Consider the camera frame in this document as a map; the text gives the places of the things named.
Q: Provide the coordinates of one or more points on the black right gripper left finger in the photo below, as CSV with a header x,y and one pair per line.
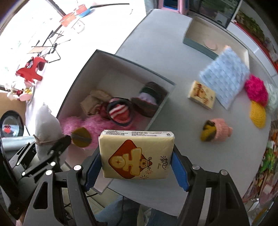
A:
x,y
47,204

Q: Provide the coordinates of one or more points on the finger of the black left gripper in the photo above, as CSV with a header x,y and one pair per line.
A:
x,y
59,150

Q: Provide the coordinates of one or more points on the white cloth bundle with twine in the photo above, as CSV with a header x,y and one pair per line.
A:
x,y
47,131

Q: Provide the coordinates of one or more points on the beige sock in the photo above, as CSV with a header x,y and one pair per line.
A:
x,y
93,101

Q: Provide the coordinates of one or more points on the yellow tissue pack red diamond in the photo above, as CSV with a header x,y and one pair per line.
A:
x,y
136,155

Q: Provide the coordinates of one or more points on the striped purple knitted hat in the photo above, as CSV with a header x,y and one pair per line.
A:
x,y
149,99

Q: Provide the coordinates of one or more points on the dark red knitted flower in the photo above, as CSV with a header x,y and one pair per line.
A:
x,y
102,110

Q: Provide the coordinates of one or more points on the brown felt disc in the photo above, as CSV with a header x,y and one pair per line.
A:
x,y
81,137

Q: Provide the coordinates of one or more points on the cluttered snack pile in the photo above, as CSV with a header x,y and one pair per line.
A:
x,y
264,184

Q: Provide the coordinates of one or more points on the light pink fluffy pompom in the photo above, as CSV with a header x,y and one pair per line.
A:
x,y
94,124

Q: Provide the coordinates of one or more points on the red striped rolled sock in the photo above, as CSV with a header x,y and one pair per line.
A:
x,y
120,111

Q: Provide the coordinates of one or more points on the pink knitted pouch yellow filling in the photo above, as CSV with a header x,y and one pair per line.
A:
x,y
215,130

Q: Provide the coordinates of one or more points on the red plastic stool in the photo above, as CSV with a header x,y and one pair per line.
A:
x,y
30,73

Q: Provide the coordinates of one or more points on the dark green storage box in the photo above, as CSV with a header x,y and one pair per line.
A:
x,y
118,77

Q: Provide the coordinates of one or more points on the yellow mesh knitted item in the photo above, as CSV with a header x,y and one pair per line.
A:
x,y
258,115

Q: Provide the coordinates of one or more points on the black folding chair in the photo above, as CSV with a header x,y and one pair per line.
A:
x,y
48,49

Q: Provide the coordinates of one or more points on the pale green bath pouf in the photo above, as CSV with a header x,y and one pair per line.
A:
x,y
272,97

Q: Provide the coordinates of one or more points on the yellow tissue pack bear print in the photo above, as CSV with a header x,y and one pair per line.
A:
x,y
202,95

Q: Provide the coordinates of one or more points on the magenta fluffy pompom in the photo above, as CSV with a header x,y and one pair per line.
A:
x,y
256,90

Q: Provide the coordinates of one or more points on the red basin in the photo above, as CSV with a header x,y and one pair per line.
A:
x,y
80,12

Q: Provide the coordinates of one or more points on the light blue dotted blanket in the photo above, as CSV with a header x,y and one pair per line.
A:
x,y
226,75

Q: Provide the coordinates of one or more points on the round wooden coaster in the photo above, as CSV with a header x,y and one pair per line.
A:
x,y
210,44

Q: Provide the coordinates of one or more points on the shallow teal box lid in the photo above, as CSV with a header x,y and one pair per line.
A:
x,y
200,30

